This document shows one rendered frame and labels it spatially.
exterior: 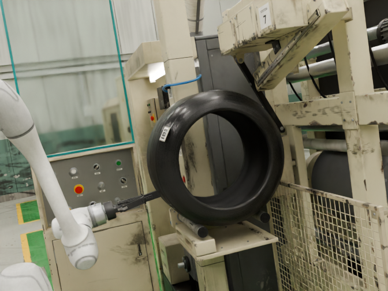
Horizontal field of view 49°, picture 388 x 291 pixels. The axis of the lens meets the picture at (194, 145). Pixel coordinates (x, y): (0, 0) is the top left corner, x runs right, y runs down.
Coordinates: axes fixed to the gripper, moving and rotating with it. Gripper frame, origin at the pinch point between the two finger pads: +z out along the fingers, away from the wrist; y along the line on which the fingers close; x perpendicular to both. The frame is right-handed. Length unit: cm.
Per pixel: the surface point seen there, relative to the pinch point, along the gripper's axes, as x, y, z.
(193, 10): -83, 73, 65
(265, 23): -53, -29, 56
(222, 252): 30.1, -10.8, 19.4
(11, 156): -18, 879, -173
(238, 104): -26, -12, 43
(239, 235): 31.4, 3.5, 32.8
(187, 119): -26.8, -12.1, 21.1
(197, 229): 17.6, -9.4, 12.6
